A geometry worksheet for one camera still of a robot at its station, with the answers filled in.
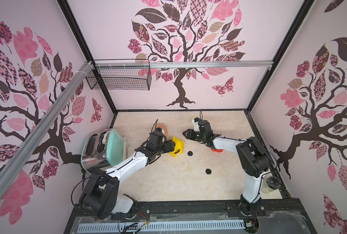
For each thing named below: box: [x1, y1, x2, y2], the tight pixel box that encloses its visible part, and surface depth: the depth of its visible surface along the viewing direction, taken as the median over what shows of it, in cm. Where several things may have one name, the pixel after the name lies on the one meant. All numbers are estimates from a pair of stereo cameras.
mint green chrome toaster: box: [80, 128, 128, 175], surface depth 81 cm
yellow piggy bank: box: [169, 136, 185, 157], surface depth 93 cm
